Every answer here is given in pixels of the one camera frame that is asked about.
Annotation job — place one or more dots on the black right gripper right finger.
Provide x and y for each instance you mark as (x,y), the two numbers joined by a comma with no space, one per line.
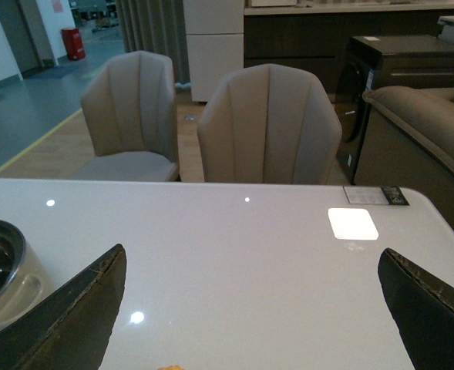
(422,307)

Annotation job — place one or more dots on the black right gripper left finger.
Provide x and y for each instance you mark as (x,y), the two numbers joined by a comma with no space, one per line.
(70,329)

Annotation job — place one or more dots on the yellow corn cob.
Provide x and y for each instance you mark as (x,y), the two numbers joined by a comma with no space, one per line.
(171,367)

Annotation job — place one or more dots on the beige electric cooking pot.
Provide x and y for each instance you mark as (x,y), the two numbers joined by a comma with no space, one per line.
(24,282)

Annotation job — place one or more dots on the table label sticker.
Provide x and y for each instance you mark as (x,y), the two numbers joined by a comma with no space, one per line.
(375,195)

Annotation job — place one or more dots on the grey-brown sofa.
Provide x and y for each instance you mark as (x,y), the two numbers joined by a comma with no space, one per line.
(409,142)

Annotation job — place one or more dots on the beige chair on left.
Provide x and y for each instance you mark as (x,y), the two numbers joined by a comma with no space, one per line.
(131,115)

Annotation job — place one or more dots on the beige chair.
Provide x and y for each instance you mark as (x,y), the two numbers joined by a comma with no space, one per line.
(269,124)
(131,115)

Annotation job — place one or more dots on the beige chair on right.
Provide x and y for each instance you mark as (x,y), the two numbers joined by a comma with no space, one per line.
(269,124)

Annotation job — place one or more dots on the red box on floor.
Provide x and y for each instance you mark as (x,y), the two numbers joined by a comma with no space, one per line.
(73,43)

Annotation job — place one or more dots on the dark kitchen counter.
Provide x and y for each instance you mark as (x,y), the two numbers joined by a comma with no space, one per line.
(316,42)

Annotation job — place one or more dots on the grey curtain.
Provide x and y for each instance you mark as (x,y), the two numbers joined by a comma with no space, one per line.
(158,27)

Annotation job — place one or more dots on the white tall cabinet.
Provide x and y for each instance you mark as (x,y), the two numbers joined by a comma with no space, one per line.
(215,43)

